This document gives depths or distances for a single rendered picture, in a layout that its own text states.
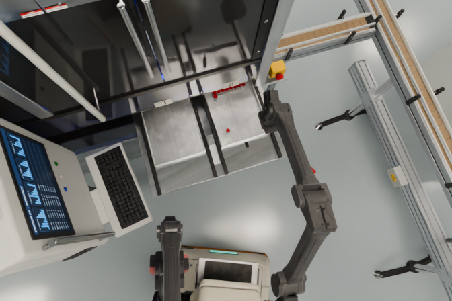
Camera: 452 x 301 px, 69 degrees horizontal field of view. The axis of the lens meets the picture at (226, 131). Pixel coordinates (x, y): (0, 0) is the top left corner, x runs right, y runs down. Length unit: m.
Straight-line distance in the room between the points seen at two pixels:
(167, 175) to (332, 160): 1.46
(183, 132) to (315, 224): 0.92
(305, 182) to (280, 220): 1.52
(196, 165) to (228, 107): 0.35
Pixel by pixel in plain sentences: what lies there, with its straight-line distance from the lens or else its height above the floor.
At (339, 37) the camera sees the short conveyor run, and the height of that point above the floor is 0.93.
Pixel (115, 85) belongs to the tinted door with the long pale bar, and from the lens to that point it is 1.37.
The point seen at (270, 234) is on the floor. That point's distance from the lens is 2.55.
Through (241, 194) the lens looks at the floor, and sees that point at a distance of 2.53.
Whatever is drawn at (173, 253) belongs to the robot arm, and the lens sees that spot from 1.09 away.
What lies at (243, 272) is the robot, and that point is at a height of 1.04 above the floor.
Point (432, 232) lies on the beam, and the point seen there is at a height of 0.55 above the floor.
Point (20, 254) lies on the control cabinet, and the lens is 1.11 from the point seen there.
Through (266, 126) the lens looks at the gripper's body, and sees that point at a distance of 1.40.
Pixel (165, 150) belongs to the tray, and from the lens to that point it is 1.69.
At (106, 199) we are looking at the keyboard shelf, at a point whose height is 0.80.
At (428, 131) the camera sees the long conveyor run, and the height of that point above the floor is 0.93.
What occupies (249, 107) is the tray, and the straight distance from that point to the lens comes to 1.74.
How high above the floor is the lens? 2.52
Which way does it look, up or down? 75 degrees down
